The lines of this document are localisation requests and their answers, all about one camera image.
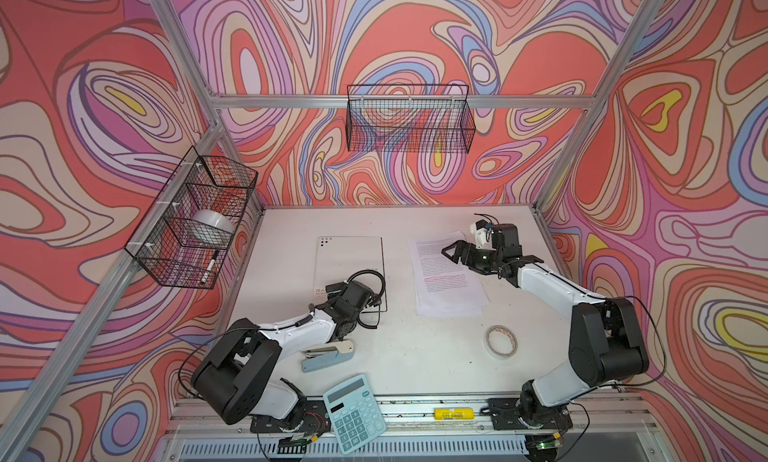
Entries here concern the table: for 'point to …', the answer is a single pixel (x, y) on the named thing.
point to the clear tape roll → (507, 330)
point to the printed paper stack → (443, 287)
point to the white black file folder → (351, 258)
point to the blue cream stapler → (326, 354)
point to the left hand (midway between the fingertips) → (340, 295)
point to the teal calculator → (354, 413)
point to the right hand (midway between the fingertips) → (453, 260)
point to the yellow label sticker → (453, 413)
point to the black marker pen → (210, 267)
